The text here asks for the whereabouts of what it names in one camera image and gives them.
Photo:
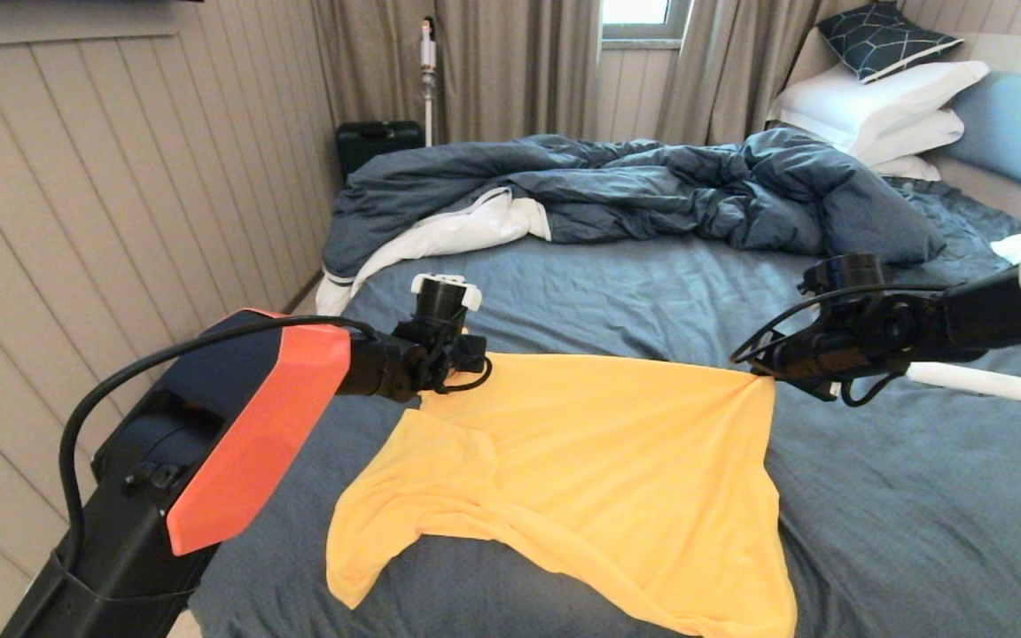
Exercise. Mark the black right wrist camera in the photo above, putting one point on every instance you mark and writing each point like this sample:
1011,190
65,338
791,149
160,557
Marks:
843,275

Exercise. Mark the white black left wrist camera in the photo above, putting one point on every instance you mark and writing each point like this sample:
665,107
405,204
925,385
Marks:
444,297

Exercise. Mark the grey framed window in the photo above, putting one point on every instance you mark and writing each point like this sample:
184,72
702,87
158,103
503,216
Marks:
639,13

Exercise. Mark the dark patterned cushion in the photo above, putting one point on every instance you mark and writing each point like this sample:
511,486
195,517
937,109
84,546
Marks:
884,38

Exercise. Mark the yellow polo shirt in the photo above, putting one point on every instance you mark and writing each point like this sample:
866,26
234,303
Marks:
581,470

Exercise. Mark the white stick vacuum cleaner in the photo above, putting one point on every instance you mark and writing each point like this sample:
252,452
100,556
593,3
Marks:
428,55

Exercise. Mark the dark blue duvet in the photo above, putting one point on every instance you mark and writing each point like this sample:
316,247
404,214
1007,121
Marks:
652,182

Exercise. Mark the bed with blue sheet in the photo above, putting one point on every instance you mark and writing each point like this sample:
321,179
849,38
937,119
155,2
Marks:
608,292

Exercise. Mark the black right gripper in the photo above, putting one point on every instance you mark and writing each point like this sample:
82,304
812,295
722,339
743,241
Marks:
865,346

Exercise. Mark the dark wall television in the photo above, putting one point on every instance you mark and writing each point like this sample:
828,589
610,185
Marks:
76,1

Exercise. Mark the white remote control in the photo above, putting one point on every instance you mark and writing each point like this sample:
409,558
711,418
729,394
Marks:
980,381

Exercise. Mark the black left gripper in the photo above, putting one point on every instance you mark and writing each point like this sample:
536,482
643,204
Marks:
417,363

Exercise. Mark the beige window curtain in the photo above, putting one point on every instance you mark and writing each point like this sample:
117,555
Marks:
510,66
723,66

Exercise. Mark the dark green hard case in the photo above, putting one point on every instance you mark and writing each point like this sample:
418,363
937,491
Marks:
378,142

